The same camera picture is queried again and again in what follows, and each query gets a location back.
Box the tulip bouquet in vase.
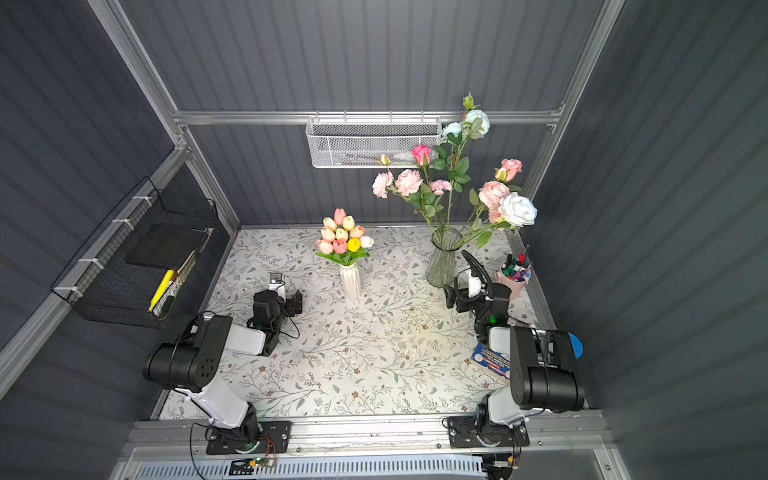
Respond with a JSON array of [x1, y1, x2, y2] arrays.
[[316, 208, 375, 267]]

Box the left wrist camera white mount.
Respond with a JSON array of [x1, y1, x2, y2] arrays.
[[268, 272, 286, 300]]

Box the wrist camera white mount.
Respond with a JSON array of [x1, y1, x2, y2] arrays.
[[268, 272, 286, 300], [467, 273, 483, 299]]

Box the rose bouquet in glass vase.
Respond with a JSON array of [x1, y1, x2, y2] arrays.
[[372, 94, 538, 250]]

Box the white ribbed ceramic vase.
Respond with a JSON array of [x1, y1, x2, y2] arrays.
[[340, 264, 363, 303]]

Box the black wire wall basket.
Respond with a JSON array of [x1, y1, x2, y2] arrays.
[[51, 178, 218, 329]]

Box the clear jar blue lid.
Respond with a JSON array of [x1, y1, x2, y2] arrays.
[[568, 332, 584, 359]]

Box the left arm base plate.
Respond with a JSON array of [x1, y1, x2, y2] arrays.
[[205, 421, 293, 455]]

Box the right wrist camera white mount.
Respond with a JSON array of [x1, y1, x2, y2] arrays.
[[467, 273, 483, 299]]

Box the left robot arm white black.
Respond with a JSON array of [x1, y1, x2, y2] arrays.
[[143, 289, 303, 455]]

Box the yellow marker in basket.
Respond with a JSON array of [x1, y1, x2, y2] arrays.
[[149, 270, 176, 312]]

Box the markers in pink cup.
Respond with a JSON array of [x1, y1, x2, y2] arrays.
[[501, 245, 531, 283]]

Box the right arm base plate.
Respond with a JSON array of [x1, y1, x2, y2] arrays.
[[442, 415, 530, 449]]

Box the clear glass vase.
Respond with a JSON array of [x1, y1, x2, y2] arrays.
[[425, 227, 463, 288]]

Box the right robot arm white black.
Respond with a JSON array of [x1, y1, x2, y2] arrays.
[[443, 283, 585, 449]]

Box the blue printed card pack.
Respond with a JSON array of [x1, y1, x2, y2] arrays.
[[471, 343, 510, 379]]

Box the white wire mesh basket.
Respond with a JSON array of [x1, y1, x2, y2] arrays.
[[305, 117, 442, 169]]

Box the black notebook in basket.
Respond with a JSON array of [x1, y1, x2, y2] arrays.
[[125, 224, 208, 271]]

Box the pink pen holder cup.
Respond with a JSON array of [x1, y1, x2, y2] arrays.
[[495, 270, 531, 300]]

